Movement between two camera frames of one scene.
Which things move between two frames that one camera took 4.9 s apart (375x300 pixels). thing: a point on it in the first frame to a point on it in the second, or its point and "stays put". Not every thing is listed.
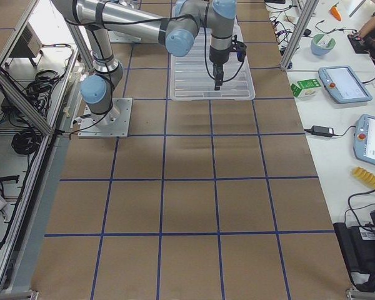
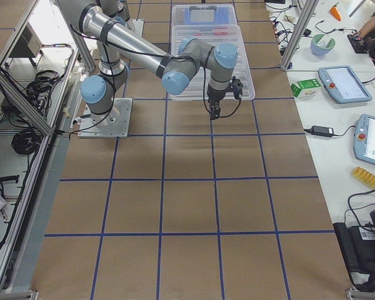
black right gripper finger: (218, 74) to (217, 111)
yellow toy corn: (370, 179) stays put
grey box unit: (29, 44) stays put
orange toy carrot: (335, 12) stays put
